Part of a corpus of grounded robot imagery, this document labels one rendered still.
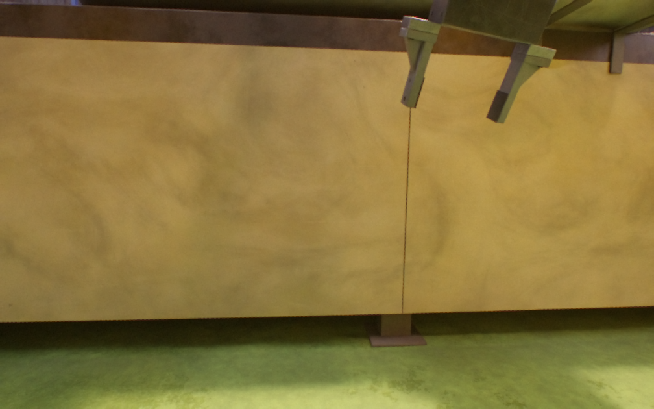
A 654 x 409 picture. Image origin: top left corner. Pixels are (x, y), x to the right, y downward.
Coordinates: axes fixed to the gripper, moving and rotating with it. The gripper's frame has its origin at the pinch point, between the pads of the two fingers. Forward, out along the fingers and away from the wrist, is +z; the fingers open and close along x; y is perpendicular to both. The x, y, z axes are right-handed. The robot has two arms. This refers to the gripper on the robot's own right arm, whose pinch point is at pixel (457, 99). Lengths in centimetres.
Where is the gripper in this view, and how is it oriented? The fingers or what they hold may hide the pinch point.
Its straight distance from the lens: 51.2
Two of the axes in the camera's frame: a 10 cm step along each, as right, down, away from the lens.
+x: 9.8, 1.1, 1.8
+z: -1.8, 8.6, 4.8
